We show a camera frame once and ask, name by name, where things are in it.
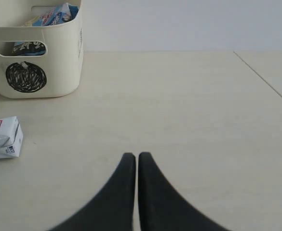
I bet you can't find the blue instant noodle bag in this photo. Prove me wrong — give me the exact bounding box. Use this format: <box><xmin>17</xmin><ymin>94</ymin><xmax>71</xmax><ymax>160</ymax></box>
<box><xmin>12</xmin><ymin>2</ymin><xmax>79</xmax><ymax>56</ymax></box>

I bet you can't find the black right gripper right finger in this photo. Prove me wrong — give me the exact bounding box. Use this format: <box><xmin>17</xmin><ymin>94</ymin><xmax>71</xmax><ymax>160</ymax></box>
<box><xmin>138</xmin><ymin>152</ymin><xmax>227</xmax><ymax>231</ymax></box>

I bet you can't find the blue white milk carton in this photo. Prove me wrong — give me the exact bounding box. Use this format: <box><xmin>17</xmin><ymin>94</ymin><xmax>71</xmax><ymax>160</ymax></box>
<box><xmin>0</xmin><ymin>116</ymin><xmax>24</xmax><ymax>159</ymax></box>

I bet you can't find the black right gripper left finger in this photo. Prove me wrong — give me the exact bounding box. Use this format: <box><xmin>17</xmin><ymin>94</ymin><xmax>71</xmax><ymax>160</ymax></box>
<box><xmin>52</xmin><ymin>153</ymin><xmax>136</xmax><ymax>231</ymax></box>

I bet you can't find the cream bin circle mark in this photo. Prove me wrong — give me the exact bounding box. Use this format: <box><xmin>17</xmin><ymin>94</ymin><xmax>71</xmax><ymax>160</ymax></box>
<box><xmin>0</xmin><ymin>0</ymin><xmax>83</xmax><ymax>99</ymax></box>

